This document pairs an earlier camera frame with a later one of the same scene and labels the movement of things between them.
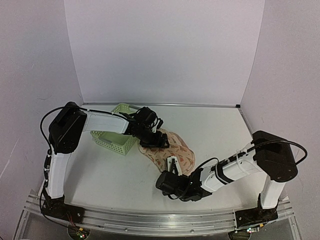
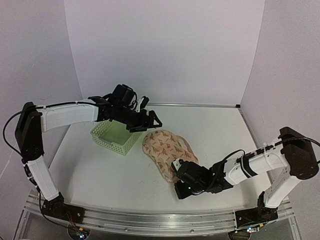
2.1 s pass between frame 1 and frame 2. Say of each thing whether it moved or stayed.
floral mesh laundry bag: stayed
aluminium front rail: stayed
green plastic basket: stayed
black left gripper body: moved
